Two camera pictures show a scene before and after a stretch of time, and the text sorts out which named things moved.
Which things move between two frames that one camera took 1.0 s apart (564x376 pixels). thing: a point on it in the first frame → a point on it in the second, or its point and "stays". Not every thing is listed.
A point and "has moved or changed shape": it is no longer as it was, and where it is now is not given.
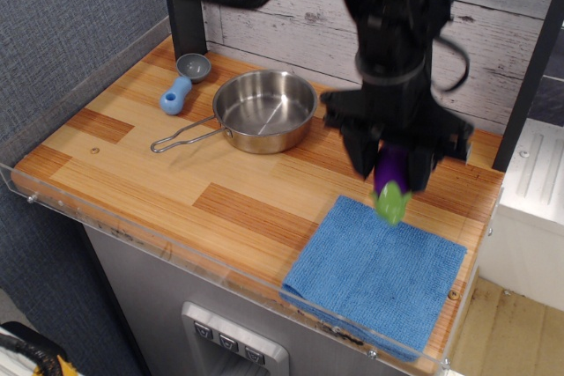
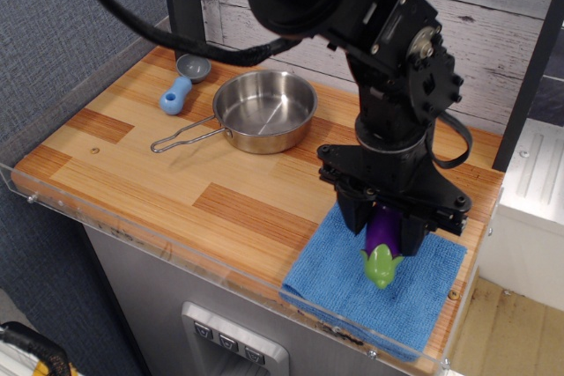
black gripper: (404, 113) → (397, 175)
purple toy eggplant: (391, 180) has moved or changed shape
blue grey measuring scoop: (192, 68) stays
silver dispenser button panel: (214, 344) stays
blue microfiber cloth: (387, 285) stays
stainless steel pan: (262, 111) stays
